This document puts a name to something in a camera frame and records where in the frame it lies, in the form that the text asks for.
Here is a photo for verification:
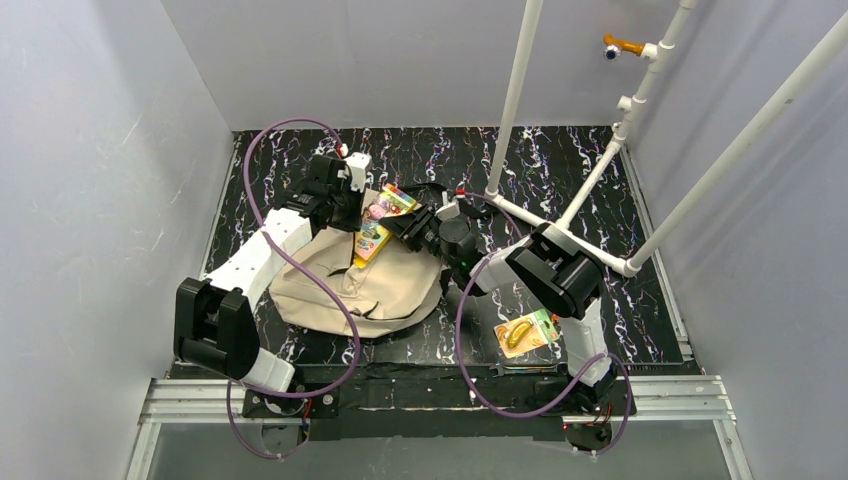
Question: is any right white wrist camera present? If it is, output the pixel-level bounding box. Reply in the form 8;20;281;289
436;190;465;221

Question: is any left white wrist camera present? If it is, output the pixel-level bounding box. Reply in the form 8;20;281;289
345;152;371;193

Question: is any yellow item blister pack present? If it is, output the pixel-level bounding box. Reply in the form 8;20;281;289
493;309;561;358

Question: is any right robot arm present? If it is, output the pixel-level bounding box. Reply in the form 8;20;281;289
379;208;615;409

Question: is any yellow crayon pack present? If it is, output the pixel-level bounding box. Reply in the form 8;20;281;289
352;183;420;270

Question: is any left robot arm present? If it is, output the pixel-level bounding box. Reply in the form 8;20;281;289
173;152;371;398

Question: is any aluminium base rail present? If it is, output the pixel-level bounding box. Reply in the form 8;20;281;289
126;375;753;479

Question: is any beige canvas student bag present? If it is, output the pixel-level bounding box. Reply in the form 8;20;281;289
268;228;447;339

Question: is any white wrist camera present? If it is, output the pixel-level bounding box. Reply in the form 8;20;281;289
345;152;371;193
436;190;465;221

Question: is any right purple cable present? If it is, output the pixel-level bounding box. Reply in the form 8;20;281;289
453;192;632;458

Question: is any silver wrench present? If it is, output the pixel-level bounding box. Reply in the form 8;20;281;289
489;363;568;377

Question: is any white pvc pipe frame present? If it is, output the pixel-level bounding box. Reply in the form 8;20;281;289
483;0;848;278

